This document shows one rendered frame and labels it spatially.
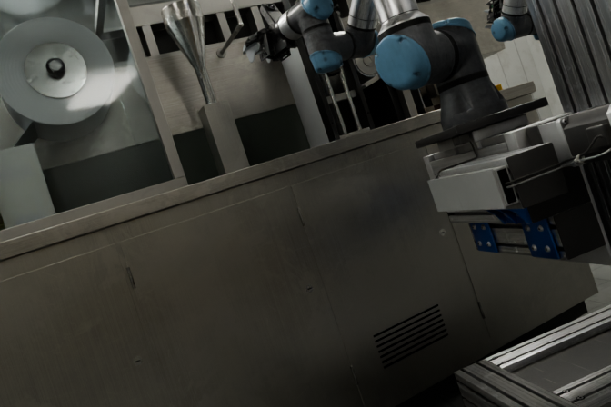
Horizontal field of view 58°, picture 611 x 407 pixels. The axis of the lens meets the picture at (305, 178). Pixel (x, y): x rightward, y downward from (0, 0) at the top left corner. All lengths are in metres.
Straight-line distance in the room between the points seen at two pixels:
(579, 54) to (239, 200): 0.90
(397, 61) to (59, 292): 0.96
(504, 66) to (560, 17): 4.18
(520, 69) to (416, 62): 4.35
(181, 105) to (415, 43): 1.22
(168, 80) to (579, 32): 1.49
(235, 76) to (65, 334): 1.22
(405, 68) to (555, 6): 0.31
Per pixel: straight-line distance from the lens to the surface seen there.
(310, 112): 2.11
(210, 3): 2.36
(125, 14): 1.66
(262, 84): 2.29
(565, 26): 1.23
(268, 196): 1.57
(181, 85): 2.20
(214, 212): 1.52
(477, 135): 1.22
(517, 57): 5.50
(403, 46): 1.16
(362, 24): 1.47
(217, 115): 1.92
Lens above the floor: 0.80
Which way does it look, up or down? 1 degrees up
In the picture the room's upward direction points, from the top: 19 degrees counter-clockwise
